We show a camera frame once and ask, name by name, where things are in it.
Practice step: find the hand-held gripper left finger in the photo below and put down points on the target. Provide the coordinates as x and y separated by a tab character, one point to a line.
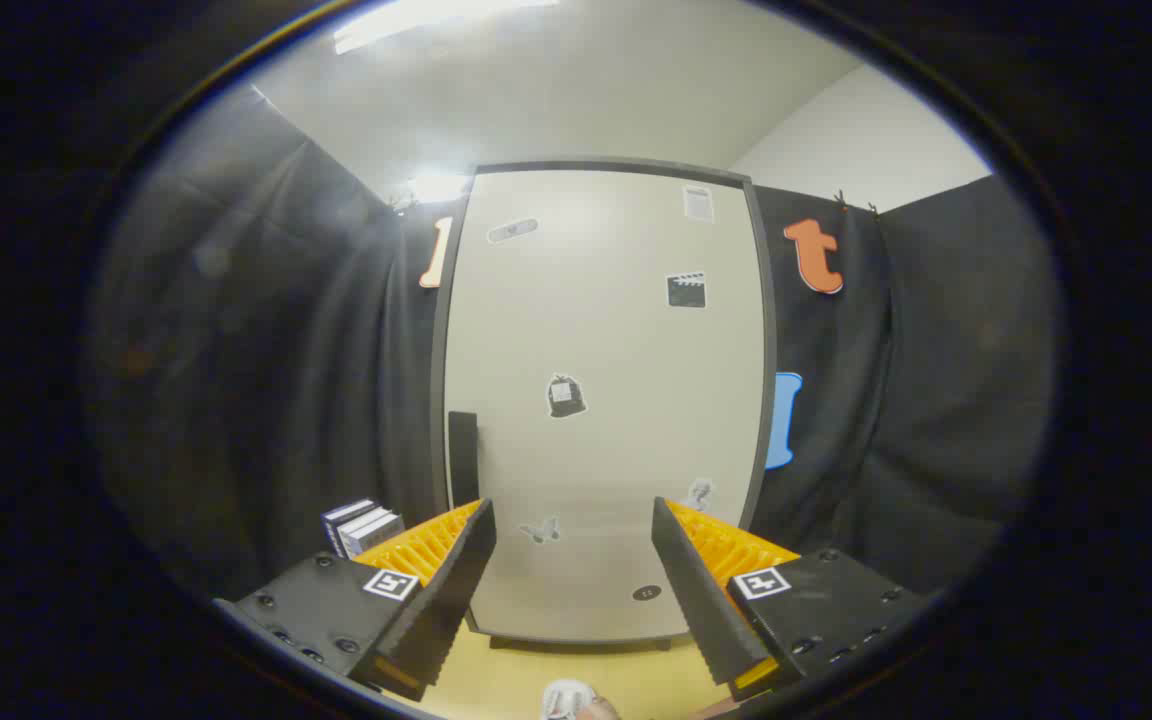
456	590

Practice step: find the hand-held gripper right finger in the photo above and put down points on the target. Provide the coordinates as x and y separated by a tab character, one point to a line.
696	600

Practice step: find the white shoe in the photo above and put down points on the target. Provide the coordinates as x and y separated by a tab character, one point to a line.
564	698

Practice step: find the white shoe cabinet door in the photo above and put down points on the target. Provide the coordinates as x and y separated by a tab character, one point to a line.
616	450

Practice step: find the grey shoe cabinet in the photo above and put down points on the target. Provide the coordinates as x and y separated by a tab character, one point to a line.
438	400

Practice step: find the blue spine book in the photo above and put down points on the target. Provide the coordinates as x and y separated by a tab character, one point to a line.
361	525

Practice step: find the dark blue book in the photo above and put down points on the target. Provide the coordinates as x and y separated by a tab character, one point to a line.
341	518

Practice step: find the ceiling light panel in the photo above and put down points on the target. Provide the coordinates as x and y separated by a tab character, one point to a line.
436	20

